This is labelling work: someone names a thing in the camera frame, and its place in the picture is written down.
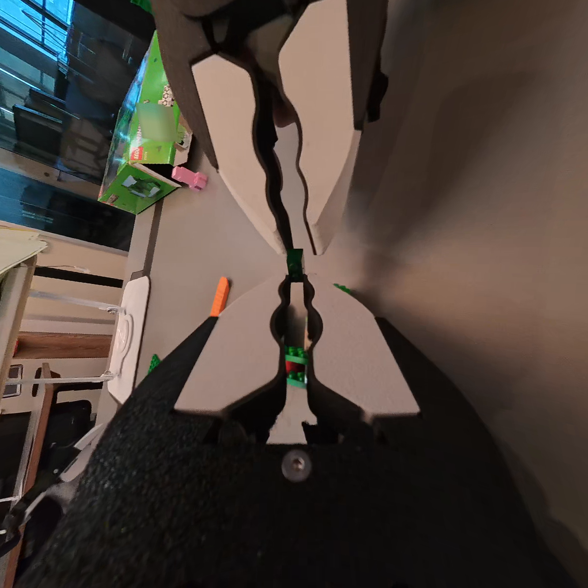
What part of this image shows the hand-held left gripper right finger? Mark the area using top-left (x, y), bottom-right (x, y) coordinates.
top-left (303, 274), bottom-right (422, 422)

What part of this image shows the green lego set box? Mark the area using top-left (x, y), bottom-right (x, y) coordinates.
top-left (96, 32), bottom-right (194, 214)

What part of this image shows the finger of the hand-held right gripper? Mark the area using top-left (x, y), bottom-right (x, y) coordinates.
top-left (190, 51), bottom-right (297, 255)
top-left (278, 0), bottom-right (364, 256)

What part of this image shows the person's right hand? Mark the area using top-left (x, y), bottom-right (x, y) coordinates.
top-left (271, 85), bottom-right (297, 129)

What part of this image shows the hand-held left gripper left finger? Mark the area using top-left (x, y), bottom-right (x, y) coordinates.
top-left (173, 275), bottom-right (289, 421)

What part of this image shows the wooden side table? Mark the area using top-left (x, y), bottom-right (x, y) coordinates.
top-left (14, 332), bottom-right (115, 360)

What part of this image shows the pink lego pig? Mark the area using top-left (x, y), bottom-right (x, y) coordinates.
top-left (171, 165), bottom-right (209, 191)

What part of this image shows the green and grey lego build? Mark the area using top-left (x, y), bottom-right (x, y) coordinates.
top-left (284, 317), bottom-right (309, 390)

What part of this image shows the orange brick separator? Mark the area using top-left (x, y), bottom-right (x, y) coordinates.
top-left (210, 277), bottom-right (230, 319)

